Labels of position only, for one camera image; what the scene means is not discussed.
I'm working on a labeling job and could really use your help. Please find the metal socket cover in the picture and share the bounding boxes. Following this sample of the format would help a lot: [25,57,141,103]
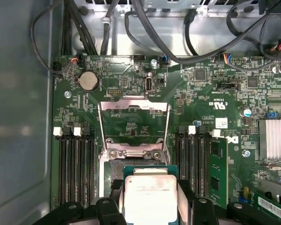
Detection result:
[97,95,171,165]

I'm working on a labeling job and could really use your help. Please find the thick black cable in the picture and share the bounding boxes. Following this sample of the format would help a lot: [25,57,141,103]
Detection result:
[125,0,281,71]

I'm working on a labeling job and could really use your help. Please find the green RAM stick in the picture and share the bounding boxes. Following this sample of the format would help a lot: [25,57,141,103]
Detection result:
[209,137,229,209]

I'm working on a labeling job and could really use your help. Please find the thin black fan cable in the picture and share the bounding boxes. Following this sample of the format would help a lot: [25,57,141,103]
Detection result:
[30,1,70,75]

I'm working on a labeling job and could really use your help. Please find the green motherboard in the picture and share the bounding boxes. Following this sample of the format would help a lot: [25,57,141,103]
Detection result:
[50,55,281,225]

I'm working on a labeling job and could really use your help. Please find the white board sticker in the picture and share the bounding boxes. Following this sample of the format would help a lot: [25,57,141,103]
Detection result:
[214,117,229,129]

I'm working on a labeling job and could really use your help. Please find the silver topped CPU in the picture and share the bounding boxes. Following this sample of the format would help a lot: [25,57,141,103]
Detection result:
[123,165,179,225]

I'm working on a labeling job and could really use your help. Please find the silver finned heatsink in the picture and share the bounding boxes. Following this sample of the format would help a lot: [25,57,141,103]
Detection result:
[258,118,281,160]

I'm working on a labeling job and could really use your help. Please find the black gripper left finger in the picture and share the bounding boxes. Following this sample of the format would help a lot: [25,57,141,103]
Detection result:
[32,179,127,225]

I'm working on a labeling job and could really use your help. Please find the black cable bundle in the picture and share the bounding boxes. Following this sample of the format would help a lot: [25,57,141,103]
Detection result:
[60,0,99,56]

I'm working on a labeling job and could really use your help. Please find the black open PC case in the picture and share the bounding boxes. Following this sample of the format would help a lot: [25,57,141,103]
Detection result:
[0,0,281,225]

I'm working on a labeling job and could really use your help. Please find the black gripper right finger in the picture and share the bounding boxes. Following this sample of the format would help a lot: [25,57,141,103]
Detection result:
[177,179,281,225]

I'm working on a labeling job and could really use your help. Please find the round coin battery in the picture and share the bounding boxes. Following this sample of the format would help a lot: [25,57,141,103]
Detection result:
[78,70,100,92]

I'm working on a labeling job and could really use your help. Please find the black RAM slot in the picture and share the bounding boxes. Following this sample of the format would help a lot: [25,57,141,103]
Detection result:
[81,127,96,209]
[73,127,85,208]
[53,127,67,206]
[175,126,187,183]
[187,125,198,197]
[198,126,209,197]
[62,127,76,207]

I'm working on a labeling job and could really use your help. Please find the internal USB port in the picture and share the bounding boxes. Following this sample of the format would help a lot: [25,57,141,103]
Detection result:
[144,76,154,94]

